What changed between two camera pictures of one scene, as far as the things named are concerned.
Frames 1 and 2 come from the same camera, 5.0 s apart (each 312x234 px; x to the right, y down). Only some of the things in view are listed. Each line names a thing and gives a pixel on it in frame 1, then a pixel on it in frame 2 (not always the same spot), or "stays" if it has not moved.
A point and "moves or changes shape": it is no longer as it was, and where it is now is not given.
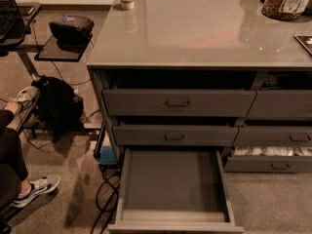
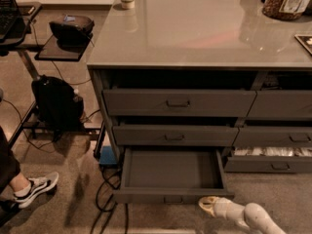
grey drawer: [174, 191] moves or changes shape
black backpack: [60, 106] stays
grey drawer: [175, 136] stays
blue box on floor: [107, 156] stays
